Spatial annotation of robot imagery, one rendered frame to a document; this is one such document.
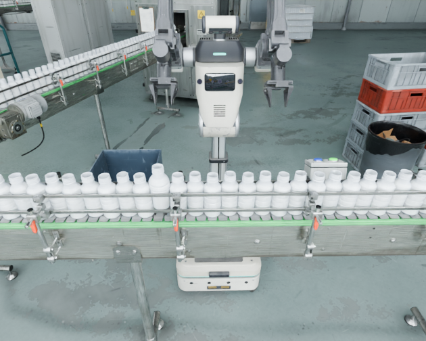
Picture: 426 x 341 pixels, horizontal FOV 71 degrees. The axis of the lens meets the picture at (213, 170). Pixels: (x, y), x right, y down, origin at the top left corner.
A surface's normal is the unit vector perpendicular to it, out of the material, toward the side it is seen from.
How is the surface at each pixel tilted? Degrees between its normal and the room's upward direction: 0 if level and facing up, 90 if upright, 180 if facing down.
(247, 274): 90
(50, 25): 90
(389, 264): 0
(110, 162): 90
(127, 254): 90
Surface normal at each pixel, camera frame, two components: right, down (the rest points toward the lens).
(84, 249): 0.02, 0.55
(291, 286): 0.00, -0.84
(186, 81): -0.30, 0.52
